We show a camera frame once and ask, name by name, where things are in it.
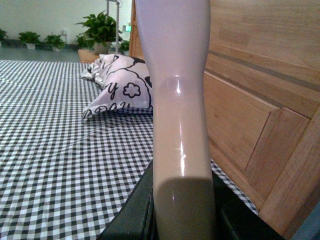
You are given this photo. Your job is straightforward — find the large potted green plant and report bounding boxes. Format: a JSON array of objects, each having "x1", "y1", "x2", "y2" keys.
[{"x1": 76, "y1": 11, "x2": 123, "y2": 55}]

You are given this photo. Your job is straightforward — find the far wooden nightstand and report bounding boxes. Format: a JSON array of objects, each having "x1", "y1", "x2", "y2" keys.
[{"x1": 77, "y1": 49, "x2": 100, "y2": 63}]

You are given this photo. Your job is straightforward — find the white metal stand pole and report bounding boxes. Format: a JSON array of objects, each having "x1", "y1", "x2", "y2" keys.
[{"x1": 106, "y1": 0, "x2": 120, "y2": 55}]

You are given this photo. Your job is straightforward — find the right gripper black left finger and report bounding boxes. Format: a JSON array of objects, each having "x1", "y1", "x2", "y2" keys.
[{"x1": 97, "y1": 162, "x2": 159, "y2": 240}]

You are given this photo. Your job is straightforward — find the white pillow black print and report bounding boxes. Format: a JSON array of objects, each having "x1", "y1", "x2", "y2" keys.
[{"x1": 80, "y1": 54, "x2": 153, "y2": 119}]

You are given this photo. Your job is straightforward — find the small potted plant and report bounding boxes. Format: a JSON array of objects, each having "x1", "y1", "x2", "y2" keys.
[
  {"x1": 18, "y1": 31, "x2": 41, "y2": 50},
  {"x1": 44, "y1": 34, "x2": 65, "y2": 52}
]

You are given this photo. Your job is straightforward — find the beige hand brush black bristles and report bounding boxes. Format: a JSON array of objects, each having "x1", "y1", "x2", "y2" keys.
[{"x1": 135, "y1": 0, "x2": 215, "y2": 240}]

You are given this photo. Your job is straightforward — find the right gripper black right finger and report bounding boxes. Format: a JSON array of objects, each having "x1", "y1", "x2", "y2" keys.
[{"x1": 212, "y1": 173, "x2": 283, "y2": 240}]

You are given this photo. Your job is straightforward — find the wooden headboard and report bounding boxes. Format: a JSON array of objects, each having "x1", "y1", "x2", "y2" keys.
[{"x1": 129, "y1": 0, "x2": 320, "y2": 240}]

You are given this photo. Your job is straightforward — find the black white checkered bed sheet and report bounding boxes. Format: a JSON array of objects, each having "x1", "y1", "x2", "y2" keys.
[{"x1": 0, "y1": 59, "x2": 260, "y2": 240}]

